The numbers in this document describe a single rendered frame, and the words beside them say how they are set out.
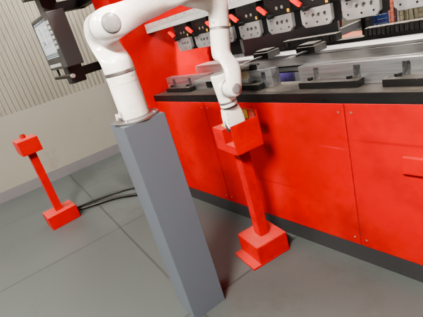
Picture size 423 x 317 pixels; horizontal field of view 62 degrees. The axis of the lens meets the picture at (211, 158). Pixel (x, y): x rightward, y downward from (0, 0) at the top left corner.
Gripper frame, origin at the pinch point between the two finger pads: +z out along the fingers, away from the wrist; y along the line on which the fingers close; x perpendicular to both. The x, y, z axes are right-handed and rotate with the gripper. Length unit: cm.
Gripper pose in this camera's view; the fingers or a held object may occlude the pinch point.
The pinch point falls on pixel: (238, 134)
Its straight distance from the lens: 173.9
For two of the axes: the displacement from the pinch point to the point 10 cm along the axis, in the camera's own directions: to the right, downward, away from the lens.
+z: 3.3, 8.6, 3.9
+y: -8.2, 4.6, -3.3
